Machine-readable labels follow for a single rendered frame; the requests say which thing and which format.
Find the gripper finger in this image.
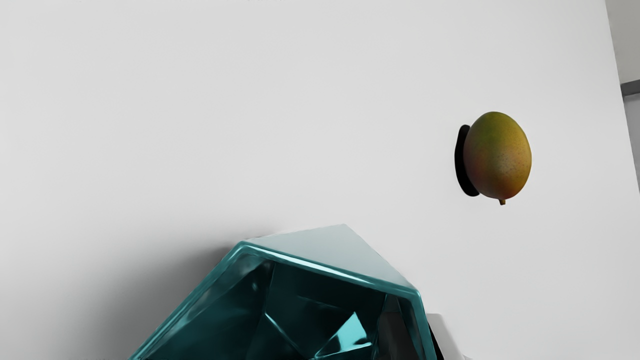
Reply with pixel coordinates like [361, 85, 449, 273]
[428, 313, 475, 360]

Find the teal faceted mug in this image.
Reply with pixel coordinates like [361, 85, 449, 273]
[128, 223, 439, 360]

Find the green red mango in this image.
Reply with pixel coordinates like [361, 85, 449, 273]
[462, 111, 533, 206]

